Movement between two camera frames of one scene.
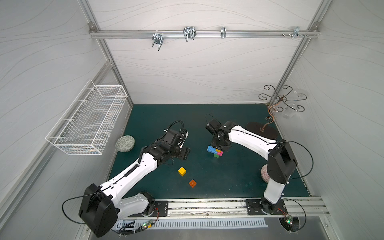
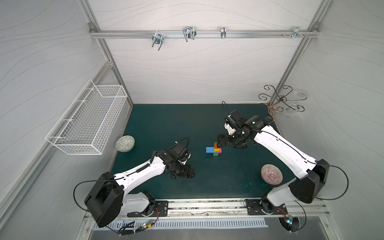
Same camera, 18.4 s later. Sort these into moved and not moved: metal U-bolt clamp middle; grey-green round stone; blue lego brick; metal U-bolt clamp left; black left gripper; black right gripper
Moved: black right gripper; black left gripper
Not moved: grey-green round stone; blue lego brick; metal U-bolt clamp left; metal U-bolt clamp middle
